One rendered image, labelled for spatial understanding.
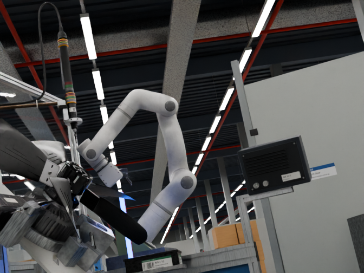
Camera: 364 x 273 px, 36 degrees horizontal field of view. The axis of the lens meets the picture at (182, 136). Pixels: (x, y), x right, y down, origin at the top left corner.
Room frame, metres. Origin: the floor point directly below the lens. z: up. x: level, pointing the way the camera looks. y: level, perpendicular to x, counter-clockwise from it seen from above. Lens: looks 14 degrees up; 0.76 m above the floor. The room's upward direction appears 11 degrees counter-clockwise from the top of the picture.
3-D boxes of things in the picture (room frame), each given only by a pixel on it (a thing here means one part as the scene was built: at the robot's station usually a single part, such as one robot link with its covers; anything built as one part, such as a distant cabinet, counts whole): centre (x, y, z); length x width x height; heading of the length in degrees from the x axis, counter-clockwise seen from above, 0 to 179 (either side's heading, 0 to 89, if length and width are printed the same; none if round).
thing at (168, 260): (2.27, 0.20, 0.85); 0.22 x 0.17 x 0.07; 88
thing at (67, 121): (2.13, 0.43, 1.49); 0.09 x 0.07 x 0.10; 108
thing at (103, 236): (2.19, 0.43, 0.98); 0.20 x 0.16 x 0.20; 73
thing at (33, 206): (1.81, 0.53, 1.08); 0.07 x 0.04 x 0.06; 173
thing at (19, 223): (1.82, 0.59, 1.03); 0.15 x 0.10 x 0.14; 73
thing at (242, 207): (2.32, -0.19, 0.96); 0.03 x 0.03 x 0.20; 73
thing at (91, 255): (2.10, 0.43, 0.91); 0.12 x 0.08 x 0.12; 73
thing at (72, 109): (2.13, 0.42, 1.65); 0.04 x 0.04 x 0.46
